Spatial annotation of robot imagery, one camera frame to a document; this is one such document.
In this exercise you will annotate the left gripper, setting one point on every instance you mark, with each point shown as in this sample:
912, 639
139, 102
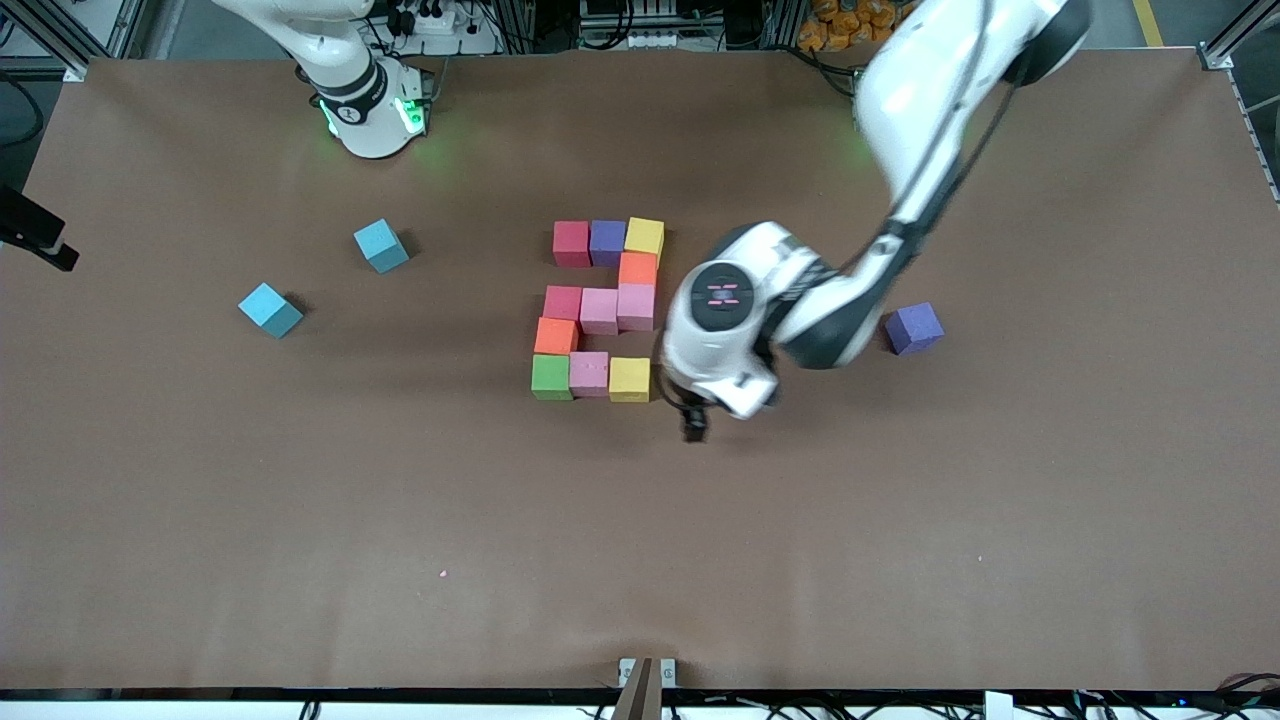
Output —
694, 424

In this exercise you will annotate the yellow foam block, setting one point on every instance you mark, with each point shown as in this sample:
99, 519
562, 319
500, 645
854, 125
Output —
630, 379
644, 236

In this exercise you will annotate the pink foam block with notch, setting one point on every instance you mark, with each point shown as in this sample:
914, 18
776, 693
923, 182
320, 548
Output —
589, 374

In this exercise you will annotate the green foam block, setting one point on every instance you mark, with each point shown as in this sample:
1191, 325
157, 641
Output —
552, 377

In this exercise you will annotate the orange foam block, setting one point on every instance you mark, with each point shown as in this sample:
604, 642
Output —
638, 268
556, 336

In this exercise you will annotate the red foam block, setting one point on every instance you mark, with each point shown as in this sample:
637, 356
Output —
562, 302
571, 243

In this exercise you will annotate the purple foam block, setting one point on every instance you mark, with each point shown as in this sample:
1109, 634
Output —
607, 242
914, 327

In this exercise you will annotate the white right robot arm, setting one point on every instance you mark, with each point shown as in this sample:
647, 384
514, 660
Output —
365, 115

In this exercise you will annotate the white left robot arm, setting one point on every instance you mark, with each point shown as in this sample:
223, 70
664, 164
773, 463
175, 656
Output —
930, 90

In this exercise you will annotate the brown table cover sheet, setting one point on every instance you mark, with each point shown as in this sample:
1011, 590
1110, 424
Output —
640, 540

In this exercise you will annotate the blue foam block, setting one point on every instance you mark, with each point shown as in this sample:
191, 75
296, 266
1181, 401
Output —
271, 310
381, 245

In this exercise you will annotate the silver metal rack equipment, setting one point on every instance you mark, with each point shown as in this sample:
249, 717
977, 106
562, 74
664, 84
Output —
640, 20

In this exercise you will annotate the bag of orange items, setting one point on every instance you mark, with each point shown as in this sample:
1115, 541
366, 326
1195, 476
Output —
845, 25

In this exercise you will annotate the white power strip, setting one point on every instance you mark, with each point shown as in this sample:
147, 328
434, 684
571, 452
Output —
440, 22

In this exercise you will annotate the aluminium frame profile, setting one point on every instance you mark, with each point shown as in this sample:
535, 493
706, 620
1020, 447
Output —
128, 25
1216, 58

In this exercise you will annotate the metal bracket with brown wedge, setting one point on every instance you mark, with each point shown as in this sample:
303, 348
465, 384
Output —
647, 682

